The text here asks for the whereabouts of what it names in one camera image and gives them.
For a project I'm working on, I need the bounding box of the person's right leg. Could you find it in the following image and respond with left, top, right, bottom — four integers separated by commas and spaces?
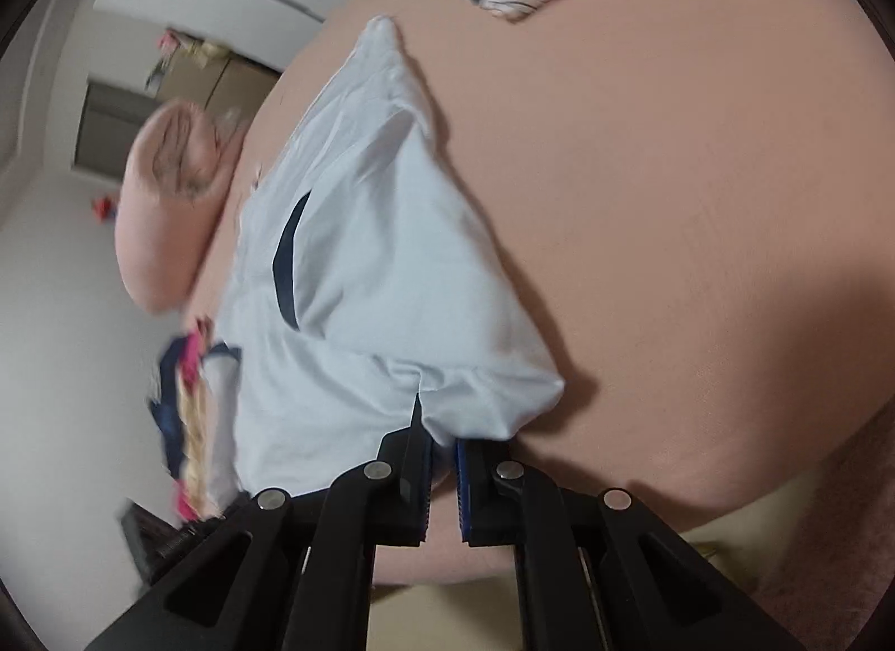
756, 426, 895, 651

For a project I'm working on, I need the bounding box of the magenta garment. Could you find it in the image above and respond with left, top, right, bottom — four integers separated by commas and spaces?
175, 319, 214, 521

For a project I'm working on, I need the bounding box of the rolled pink quilt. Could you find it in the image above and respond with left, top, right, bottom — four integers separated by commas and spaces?
115, 100, 249, 313

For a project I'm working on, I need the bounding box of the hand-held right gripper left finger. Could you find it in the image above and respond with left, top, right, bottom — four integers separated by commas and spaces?
87, 406, 436, 651

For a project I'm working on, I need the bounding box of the grey door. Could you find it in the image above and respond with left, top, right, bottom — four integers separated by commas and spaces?
73, 81, 165, 169

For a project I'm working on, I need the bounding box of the bed with pink sheet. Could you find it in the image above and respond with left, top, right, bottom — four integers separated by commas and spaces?
185, 0, 895, 586

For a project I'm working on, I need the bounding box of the white shirt with navy trim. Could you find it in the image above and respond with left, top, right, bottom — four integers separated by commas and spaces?
202, 15, 566, 507

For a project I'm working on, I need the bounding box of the pile of unfolded clothes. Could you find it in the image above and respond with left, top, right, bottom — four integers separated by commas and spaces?
148, 336, 242, 479

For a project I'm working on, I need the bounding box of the beige cabinet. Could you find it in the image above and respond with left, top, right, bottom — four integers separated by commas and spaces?
164, 39, 282, 129

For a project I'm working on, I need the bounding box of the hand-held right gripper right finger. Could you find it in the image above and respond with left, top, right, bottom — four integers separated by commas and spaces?
454, 440, 805, 651

